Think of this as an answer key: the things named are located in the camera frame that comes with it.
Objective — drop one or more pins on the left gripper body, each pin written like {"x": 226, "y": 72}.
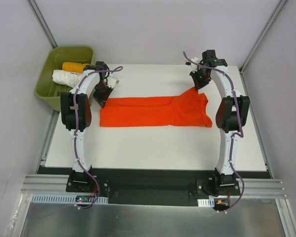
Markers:
{"x": 101, "y": 89}

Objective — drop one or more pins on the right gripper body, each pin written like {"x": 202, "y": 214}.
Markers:
{"x": 200, "y": 77}

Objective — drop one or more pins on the orange t shirt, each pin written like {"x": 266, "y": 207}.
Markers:
{"x": 186, "y": 109}

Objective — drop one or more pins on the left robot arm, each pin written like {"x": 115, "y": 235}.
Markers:
{"x": 76, "y": 116}

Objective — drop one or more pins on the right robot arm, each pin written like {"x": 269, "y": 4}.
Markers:
{"x": 230, "y": 117}

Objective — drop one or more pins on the rolled yellow t shirt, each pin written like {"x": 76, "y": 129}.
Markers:
{"x": 74, "y": 67}

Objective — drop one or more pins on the rolled white t shirt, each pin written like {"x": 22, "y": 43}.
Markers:
{"x": 66, "y": 78}

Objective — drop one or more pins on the green plastic basket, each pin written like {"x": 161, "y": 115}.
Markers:
{"x": 46, "y": 89}

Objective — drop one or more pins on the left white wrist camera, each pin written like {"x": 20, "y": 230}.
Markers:
{"x": 112, "y": 82}

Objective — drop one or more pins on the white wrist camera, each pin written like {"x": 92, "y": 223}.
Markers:
{"x": 112, "y": 82}
{"x": 193, "y": 63}

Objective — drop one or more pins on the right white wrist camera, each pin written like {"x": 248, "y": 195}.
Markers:
{"x": 193, "y": 63}

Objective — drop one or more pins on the left aluminium corner post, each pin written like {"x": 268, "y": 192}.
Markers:
{"x": 42, "y": 22}

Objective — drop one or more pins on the aluminium corner post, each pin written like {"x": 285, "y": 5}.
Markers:
{"x": 267, "y": 27}
{"x": 42, "y": 22}

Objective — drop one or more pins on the right aluminium corner post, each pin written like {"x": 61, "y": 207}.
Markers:
{"x": 267, "y": 27}

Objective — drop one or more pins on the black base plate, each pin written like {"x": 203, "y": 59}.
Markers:
{"x": 182, "y": 197}

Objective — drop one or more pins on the aluminium rail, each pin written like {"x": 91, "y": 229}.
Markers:
{"x": 56, "y": 184}

